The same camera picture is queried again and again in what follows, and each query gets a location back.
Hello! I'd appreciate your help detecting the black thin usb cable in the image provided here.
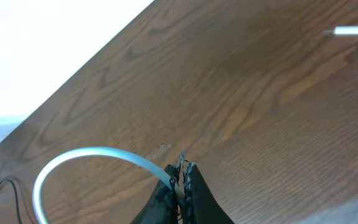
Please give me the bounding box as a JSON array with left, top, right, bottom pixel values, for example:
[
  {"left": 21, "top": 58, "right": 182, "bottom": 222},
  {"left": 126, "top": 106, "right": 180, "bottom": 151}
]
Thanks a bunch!
[{"left": 0, "top": 178, "right": 24, "bottom": 224}]

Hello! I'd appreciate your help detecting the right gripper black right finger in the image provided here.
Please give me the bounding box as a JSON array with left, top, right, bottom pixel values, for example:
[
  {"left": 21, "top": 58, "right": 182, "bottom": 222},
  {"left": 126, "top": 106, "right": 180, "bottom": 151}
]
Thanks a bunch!
[{"left": 183, "top": 162, "right": 234, "bottom": 224}]

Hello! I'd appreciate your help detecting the white usb cable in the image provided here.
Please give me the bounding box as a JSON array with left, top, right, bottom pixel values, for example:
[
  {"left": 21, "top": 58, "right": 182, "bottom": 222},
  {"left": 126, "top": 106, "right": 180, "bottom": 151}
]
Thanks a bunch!
[{"left": 32, "top": 25, "right": 358, "bottom": 224}]

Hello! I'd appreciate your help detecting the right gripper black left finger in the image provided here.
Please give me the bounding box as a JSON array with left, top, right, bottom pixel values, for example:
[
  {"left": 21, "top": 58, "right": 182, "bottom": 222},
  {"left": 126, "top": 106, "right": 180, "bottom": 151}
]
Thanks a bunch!
[{"left": 131, "top": 180, "right": 178, "bottom": 224}]

